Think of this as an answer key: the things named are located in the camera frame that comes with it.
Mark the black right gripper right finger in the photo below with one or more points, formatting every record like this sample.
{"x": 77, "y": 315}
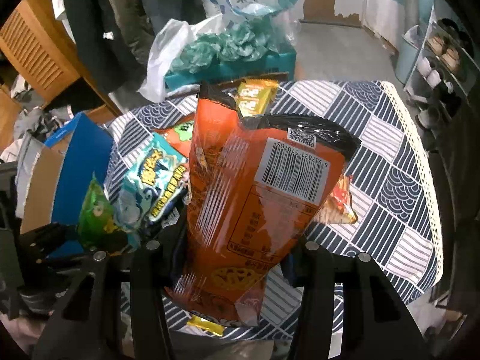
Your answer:
{"x": 312, "y": 267}

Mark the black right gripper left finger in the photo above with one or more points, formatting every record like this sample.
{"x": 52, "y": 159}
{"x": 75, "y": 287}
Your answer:
{"x": 156, "y": 266}

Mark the red fries snack bag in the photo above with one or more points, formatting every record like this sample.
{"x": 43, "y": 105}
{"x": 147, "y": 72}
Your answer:
{"x": 337, "y": 208}

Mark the large orange snack bag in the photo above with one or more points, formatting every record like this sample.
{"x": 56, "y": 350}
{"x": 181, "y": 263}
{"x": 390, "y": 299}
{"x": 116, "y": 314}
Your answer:
{"x": 256, "y": 182}

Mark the orange green rice cracker bag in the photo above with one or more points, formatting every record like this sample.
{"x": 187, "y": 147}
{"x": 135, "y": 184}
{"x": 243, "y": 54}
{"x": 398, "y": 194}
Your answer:
{"x": 178, "y": 137}

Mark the black yellow noodle snack bag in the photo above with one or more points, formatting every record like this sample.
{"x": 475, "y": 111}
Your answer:
{"x": 254, "y": 96}

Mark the light blue snack bag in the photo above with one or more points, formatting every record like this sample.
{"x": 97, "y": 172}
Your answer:
{"x": 150, "y": 189}

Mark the green snack bag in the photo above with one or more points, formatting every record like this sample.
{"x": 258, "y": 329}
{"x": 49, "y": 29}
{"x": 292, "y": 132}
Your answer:
{"x": 96, "y": 228}

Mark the small yellow snack packet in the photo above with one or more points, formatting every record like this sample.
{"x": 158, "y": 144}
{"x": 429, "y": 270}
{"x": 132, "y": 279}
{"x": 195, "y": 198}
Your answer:
{"x": 206, "y": 325}

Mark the blue cardboard storage box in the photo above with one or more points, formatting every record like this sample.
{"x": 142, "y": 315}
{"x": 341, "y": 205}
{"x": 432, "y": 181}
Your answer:
{"x": 61, "y": 173}

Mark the blue white patterned tablecloth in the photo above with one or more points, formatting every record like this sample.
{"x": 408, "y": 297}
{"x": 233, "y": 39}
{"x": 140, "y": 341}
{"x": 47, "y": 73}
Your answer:
{"x": 392, "y": 192}

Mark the teal box with cardboard flap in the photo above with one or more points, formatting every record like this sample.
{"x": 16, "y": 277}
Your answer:
{"x": 270, "y": 63}

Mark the wooden louvered cabinet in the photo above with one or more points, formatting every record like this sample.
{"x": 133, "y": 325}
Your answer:
{"x": 39, "y": 48}

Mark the shoe rack with shoes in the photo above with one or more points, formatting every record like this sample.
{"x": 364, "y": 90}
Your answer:
{"x": 445, "y": 74}

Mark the crumpled green tissue paper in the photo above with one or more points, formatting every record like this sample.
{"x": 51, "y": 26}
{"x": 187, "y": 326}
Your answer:
{"x": 247, "y": 41}

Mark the light blue trash bin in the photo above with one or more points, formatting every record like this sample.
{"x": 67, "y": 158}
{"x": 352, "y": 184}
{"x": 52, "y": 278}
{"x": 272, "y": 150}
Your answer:
{"x": 409, "y": 49}

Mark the dark hanging clothes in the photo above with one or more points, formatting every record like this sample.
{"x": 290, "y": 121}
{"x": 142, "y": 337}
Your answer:
{"x": 114, "y": 37}

